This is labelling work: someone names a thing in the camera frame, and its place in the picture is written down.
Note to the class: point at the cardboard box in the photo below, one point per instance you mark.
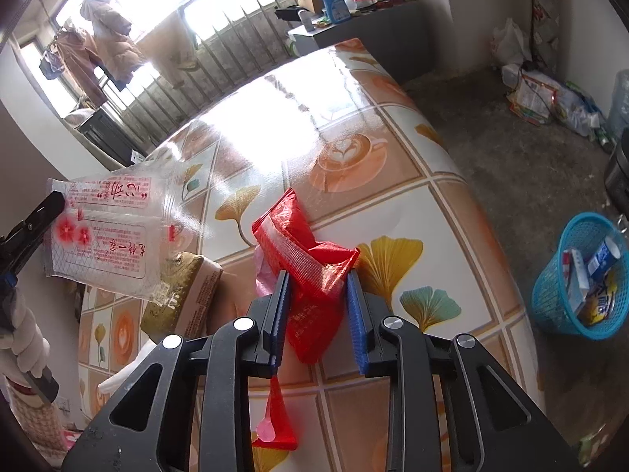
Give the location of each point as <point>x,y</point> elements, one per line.
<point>309,4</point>

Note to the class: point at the grey cabinet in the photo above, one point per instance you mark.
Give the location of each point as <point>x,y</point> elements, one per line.
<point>383,34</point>

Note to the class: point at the dark blue white box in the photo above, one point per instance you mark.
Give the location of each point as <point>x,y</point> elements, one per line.
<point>604,258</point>

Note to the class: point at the pink floral cloth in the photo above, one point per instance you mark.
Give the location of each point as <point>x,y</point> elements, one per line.
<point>71,440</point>

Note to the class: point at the brown hanging coat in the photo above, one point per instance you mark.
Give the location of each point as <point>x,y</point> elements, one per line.
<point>83,64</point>

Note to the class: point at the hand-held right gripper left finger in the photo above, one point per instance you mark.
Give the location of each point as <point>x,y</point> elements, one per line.
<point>280,324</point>

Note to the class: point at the green white bag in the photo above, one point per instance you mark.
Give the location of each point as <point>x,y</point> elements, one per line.
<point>292,48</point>

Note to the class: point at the large white plastic bag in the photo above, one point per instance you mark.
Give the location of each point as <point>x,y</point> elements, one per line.
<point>511,42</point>

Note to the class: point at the clear red-printed plastic bag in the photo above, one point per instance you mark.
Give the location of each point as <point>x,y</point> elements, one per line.
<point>113,236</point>

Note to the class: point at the white wall socket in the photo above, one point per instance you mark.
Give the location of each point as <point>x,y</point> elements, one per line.
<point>65,405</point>

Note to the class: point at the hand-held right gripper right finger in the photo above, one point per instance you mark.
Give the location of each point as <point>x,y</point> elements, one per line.
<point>356,324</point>

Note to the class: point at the tile and leaf print tablecloth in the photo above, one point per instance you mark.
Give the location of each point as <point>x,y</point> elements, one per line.
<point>442,236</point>

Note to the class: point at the small grey bottle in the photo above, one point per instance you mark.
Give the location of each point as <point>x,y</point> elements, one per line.
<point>307,19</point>

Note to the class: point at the gold brown packet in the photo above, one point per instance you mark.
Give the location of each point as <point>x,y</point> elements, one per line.
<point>182,295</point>

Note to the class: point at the dark metal cabinet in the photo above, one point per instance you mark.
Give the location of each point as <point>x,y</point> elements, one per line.
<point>105,135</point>

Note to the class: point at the small pink plastic bag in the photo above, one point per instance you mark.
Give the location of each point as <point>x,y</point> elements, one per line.
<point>263,280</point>

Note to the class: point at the red white packet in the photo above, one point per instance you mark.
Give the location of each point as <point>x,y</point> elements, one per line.
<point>361,0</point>

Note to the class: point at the pile of printed packaging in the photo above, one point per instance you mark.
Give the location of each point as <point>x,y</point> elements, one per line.
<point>533,96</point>

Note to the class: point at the white cloth bundle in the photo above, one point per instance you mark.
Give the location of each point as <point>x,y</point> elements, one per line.
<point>77,117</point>

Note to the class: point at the clear water jug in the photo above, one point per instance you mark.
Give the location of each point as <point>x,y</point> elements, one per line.
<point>619,103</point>

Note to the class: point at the person's left hand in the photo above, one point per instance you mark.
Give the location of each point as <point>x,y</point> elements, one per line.
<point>29,339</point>

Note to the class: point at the clear plastic bags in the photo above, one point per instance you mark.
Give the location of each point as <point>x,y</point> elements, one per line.
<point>580,113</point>

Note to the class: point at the dark hanging garment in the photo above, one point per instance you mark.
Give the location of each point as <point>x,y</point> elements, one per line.
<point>49,66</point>

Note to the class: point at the blue detergent bottle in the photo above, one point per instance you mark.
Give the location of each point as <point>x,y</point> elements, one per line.
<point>335,7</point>

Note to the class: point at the dark rice cooker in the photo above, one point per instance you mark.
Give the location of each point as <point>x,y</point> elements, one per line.
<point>619,167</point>

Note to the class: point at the red plastic bag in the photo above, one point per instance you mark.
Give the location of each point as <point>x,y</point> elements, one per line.
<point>314,275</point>

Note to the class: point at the beige puffer jacket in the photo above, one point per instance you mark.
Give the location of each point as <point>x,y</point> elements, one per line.
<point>115,44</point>

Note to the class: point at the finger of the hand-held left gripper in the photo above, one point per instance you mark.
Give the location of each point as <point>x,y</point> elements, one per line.
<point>7,282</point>
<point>34,223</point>

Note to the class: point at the black bag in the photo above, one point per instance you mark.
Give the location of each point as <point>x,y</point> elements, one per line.
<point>287,14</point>

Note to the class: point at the woven straw hat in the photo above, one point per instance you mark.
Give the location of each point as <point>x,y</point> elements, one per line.
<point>34,418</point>

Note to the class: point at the metal balcony railing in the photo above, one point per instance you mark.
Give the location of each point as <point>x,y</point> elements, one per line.
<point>231,54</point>

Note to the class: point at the blue plastic basket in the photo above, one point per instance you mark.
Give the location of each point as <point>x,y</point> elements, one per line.
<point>550,295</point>

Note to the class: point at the white crumpled tissue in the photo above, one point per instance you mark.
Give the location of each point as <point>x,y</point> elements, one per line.
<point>115,386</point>

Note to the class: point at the orange yellow snack wrapper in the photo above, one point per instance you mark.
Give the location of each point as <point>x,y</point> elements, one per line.
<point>599,302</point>

